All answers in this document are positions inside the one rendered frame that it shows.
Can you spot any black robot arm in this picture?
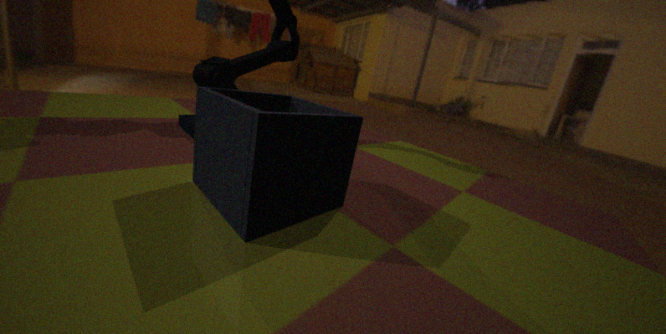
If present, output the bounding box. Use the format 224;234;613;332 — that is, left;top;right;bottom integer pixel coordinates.
192;0;300;90

